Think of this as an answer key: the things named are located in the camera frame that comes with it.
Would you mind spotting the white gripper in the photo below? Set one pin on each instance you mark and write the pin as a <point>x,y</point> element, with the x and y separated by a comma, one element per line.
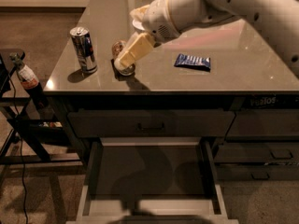
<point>157,20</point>

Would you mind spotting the blue silver redbull can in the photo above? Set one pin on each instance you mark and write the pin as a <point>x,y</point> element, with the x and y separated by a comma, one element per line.
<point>84,49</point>

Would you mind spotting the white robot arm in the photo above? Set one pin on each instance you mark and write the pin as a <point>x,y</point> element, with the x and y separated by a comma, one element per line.
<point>276,21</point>

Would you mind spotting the gold soda can lying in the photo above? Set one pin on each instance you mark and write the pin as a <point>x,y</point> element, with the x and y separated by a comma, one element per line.
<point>116,50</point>

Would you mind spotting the closed top drawer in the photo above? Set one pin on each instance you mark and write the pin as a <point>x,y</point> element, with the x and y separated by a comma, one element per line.
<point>150,123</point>

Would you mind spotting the open middle drawer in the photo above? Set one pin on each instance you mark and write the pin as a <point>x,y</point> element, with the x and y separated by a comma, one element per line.
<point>151,182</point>

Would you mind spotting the white ceramic bowl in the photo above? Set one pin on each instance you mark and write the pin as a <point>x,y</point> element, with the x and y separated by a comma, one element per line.
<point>138,26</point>

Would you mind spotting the blue snack packet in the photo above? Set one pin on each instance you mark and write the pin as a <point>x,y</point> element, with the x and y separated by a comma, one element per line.
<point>192,62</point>

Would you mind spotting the cola bottle with red label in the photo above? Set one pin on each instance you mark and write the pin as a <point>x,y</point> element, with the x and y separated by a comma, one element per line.
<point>29,81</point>

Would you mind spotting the dark side stand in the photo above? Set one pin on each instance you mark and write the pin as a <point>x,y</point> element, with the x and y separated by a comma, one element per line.
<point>25,128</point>

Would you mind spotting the right cabinet drawers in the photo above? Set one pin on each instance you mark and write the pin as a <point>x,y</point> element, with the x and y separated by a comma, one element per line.
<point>262,142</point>

